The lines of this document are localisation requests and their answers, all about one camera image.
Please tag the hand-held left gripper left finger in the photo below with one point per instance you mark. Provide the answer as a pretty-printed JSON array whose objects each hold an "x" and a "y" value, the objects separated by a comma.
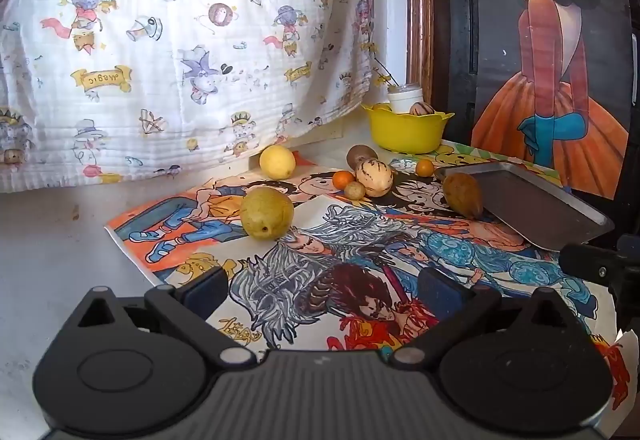
[{"x": 207, "y": 290}]

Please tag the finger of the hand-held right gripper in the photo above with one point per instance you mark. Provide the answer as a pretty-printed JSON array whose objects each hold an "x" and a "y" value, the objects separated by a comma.
[{"x": 590, "y": 265}]

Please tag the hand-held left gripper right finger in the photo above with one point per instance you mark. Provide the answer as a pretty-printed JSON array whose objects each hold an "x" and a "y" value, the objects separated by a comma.
[{"x": 440, "y": 292}]

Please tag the metal tray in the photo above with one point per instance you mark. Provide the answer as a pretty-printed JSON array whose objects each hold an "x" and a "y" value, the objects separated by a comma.
[{"x": 540, "y": 205}]

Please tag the green round pear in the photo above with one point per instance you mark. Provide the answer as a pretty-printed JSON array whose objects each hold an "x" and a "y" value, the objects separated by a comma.
[{"x": 266, "y": 214}]

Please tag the brown long pear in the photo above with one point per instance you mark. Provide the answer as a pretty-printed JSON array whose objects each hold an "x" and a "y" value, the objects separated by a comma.
[{"x": 462, "y": 195}]

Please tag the small orange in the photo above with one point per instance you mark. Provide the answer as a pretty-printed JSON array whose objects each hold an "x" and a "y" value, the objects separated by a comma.
[
  {"x": 424, "y": 167},
  {"x": 343, "y": 179}
]

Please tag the striped pepino melon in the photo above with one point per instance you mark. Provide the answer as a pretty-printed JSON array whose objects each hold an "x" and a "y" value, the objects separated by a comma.
[{"x": 376, "y": 177}]

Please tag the small tan fruit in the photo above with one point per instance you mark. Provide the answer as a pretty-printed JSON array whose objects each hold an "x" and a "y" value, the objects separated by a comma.
[{"x": 354, "y": 191}]

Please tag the yellow lemon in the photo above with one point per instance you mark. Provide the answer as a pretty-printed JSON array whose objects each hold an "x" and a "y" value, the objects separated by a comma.
[{"x": 276, "y": 162}]

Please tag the brown kiwi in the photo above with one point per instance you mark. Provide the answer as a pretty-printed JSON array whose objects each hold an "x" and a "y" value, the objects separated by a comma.
[{"x": 361, "y": 153}]

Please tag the cartoon kids poster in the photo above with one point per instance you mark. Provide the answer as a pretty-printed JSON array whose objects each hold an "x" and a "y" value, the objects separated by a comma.
[{"x": 200, "y": 220}]

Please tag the silver-haired warrior poster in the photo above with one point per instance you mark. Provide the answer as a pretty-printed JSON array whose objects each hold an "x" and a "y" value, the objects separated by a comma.
[{"x": 325, "y": 280}]

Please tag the yellow plastic bowl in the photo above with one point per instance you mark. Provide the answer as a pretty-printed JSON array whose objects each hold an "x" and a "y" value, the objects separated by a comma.
[{"x": 405, "y": 134}]

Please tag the striped shell in bowl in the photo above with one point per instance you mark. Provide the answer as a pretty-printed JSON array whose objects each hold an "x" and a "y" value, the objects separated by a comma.
[{"x": 419, "y": 109}]

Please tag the white jar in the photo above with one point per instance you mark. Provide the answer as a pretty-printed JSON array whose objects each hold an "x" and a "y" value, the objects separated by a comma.
[{"x": 404, "y": 99}]

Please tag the twig with yellow flowers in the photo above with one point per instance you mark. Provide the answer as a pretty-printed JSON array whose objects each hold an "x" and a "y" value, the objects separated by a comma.
[{"x": 384, "y": 78}]

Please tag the white cartoon printed blanket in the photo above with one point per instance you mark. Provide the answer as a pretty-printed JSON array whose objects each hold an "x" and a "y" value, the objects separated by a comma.
[{"x": 175, "y": 19}]

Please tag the black cabinet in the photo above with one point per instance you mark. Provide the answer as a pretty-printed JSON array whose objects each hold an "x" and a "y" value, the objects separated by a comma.
[{"x": 460, "y": 19}]

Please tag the wall poster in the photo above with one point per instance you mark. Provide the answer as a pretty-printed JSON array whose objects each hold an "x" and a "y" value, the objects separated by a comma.
[{"x": 545, "y": 44}]

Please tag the brown wooden frame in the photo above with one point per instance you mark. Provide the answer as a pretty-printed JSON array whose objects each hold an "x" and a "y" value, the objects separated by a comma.
[{"x": 419, "y": 19}]

